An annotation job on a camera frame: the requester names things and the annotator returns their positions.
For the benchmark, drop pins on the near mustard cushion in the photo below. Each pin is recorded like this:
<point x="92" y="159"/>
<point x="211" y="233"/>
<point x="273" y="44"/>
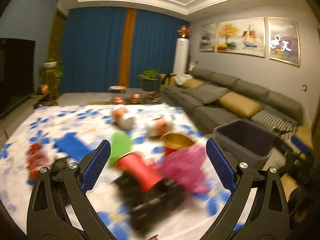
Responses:
<point x="239" y="105"/>

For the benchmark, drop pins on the small black plastic bag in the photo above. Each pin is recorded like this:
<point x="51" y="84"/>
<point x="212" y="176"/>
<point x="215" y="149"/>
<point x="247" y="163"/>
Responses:
<point x="59" y="164"/>

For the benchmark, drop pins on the green foam net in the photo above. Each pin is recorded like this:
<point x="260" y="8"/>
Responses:
<point x="121" y="145"/>

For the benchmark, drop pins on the near patterned cushion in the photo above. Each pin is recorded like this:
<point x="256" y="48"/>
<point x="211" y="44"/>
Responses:
<point x="284" y="129"/>

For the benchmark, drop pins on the orange centre curtain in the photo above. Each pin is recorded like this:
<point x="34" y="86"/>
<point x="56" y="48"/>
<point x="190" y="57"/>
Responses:
<point x="125" y="56"/>

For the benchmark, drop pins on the red plastic bag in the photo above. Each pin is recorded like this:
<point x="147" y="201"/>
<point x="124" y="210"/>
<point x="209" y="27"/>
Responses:
<point x="36" y="159"/>

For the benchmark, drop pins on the plant on wooden stand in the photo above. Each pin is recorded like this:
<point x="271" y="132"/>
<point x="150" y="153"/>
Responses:
<point x="50" y="73"/>

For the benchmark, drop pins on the blue window curtain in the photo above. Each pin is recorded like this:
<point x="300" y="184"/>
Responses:
<point x="91" y="47"/>

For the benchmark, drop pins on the floral blue white tablecloth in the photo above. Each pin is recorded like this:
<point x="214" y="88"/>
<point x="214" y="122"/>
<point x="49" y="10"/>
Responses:
<point x="73" y="131"/>

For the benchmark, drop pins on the large pink plastic bag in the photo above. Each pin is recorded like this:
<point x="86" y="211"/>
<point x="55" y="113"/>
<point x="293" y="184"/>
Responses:
<point x="185" y="168"/>

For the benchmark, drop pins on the grey tv cabinet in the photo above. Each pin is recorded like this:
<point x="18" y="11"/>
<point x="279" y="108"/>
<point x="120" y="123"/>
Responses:
<point x="12" y="118"/>

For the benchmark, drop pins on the red paper cup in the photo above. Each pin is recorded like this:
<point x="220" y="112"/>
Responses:
<point x="134" y="164"/>

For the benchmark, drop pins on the dark coffee table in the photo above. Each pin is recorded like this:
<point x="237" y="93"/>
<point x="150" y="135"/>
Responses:
<point x="129" y="96"/>

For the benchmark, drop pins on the gold rimmed red cup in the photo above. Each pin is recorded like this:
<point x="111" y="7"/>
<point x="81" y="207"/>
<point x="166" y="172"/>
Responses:
<point x="175" y="141"/>

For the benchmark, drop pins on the grey flat cushion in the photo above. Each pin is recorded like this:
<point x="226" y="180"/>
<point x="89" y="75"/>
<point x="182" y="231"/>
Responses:
<point x="201" y="95"/>

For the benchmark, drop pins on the wall power socket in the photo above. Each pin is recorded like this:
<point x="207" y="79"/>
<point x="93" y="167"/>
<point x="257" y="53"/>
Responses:
<point x="304" y="88"/>

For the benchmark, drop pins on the white cloth on sofa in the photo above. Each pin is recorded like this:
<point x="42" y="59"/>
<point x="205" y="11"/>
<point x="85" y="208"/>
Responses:
<point x="180" y="79"/>

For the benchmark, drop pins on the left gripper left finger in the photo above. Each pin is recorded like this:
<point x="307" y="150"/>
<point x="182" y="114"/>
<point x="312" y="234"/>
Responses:
<point x="47" y="217"/>

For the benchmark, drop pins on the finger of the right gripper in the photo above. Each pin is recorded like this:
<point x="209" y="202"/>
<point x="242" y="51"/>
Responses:
<point x="301" y="146"/>

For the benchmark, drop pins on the box on coffee table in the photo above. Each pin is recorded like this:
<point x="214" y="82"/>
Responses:
<point x="117" y="89"/>

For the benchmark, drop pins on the dark grey trash bin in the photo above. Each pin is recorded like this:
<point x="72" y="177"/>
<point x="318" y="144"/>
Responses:
<point x="246" y="141"/>

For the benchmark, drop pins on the mustard cushion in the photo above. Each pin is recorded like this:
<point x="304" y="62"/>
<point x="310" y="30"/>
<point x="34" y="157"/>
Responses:
<point x="239" y="105"/>
<point x="192" y="84"/>

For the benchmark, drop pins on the grey sectional sofa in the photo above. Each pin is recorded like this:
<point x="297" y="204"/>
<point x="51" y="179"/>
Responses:
<point x="208" y="117"/>

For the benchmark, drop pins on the patterned cushion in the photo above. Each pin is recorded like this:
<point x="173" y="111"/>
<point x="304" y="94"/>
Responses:
<point x="215" y="90"/>
<point x="284" y="129"/>

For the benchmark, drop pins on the black flat television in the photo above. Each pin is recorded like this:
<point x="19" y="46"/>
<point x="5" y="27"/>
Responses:
<point x="17" y="72"/>

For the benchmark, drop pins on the far mustard cushion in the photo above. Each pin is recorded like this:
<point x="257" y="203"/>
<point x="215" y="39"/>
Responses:
<point x="192" y="84"/>

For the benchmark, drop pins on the white standing air conditioner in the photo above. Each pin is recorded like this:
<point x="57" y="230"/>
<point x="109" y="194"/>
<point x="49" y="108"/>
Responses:
<point x="181" y="56"/>

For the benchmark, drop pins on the far patterned cushion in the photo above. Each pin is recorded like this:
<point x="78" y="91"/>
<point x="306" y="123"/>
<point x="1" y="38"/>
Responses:
<point x="215" y="90"/>

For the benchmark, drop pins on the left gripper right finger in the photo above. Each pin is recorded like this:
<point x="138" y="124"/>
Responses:
<point x="269" y="215"/>

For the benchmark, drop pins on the large black plastic bag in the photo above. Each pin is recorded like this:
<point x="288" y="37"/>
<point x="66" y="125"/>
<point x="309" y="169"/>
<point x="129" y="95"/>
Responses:
<point x="146" y="209"/>

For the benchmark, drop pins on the potted green plant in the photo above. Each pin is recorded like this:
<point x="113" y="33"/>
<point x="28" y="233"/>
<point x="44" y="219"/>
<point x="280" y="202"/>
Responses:
<point x="150" y="80"/>

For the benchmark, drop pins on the sailboat tree painting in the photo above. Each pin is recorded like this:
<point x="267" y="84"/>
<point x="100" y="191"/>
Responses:
<point x="242" y="36"/>

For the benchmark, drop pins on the left landscape painting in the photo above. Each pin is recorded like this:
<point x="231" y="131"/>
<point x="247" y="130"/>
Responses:
<point x="208" y="38"/>

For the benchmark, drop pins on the orange lantern ornament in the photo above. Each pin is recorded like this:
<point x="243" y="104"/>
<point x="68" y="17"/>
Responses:
<point x="42" y="89"/>

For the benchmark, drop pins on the white orange paper cup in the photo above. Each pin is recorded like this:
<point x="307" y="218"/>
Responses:
<point x="123" y="117"/>
<point x="159" y="126"/>

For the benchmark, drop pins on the right cloudy painting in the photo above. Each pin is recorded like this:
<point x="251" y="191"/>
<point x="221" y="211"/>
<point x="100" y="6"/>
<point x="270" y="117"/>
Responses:
<point x="284" y="44"/>

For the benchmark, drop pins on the red gold flower ornament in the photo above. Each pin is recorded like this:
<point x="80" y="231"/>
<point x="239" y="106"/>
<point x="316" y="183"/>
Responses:
<point x="184" y="31"/>

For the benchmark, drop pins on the blue foam net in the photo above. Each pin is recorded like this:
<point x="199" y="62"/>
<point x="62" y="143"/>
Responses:
<point x="71" y="145"/>

